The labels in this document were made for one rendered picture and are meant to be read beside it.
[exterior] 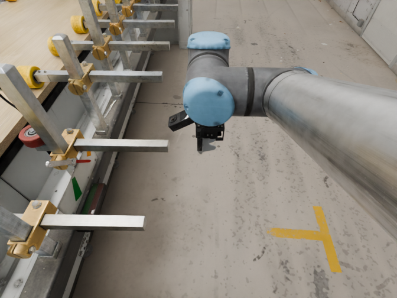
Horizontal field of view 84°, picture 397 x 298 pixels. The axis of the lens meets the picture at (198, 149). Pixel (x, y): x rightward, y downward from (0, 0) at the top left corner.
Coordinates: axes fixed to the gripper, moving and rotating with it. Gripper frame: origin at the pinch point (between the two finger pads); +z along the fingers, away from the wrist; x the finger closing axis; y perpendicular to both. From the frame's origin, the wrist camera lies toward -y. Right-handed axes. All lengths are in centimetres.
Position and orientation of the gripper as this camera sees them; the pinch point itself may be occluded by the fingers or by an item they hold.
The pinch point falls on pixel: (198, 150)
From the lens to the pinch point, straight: 73.2
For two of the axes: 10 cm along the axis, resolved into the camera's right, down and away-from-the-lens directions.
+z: 0.0, 6.5, 7.6
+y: 10.0, 0.0, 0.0
